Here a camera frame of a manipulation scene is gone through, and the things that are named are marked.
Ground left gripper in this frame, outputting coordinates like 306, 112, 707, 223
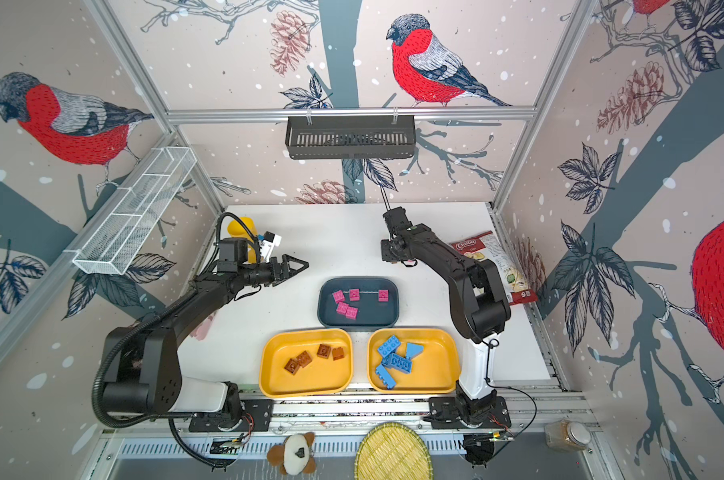
239, 255, 308, 287

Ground small pink lego brick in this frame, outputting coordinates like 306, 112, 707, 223
345, 306, 358, 320

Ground brown lego brick front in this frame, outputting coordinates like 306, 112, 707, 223
295, 351, 312, 367

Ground brown lego brick small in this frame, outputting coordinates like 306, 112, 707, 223
331, 347, 345, 361

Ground large blue lego brick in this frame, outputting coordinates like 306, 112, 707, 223
378, 335, 401, 358

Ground blue sloped lego brick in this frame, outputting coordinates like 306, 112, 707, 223
405, 342, 425, 361

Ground blue long lego brick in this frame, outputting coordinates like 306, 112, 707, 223
375, 365, 397, 390

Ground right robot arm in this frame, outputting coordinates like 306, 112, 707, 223
269, 205, 511, 402

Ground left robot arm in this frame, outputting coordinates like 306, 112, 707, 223
91, 254, 309, 429

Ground dark teal tray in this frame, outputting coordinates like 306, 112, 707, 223
317, 276, 400, 332

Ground yellow plastic goblet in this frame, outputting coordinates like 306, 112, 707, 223
227, 217, 259, 264

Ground snack package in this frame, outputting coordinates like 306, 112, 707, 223
451, 231, 538, 305

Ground left yellow tray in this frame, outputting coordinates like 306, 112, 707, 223
259, 329, 354, 398

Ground yellow tray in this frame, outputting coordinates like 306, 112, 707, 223
259, 329, 354, 398
367, 327, 461, 395

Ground pink tongs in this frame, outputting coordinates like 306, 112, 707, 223
191, 312, 217, 341

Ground right yellow tray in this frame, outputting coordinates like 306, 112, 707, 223
367, 327, 461, 395

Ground black hanging basket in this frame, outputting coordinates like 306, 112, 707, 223
285, 115, 416, 160

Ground plush toy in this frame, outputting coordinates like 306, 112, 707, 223
267, 432, 317, 476

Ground woven bamboo plate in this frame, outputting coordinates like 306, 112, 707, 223
354, 422, 434, 480

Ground glass jar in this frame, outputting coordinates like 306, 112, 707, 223
545, 419, 592, 452

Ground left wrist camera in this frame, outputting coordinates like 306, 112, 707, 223
259, 231, 282, 261

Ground white wire basket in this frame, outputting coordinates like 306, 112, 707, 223
73, 146, 197, 275

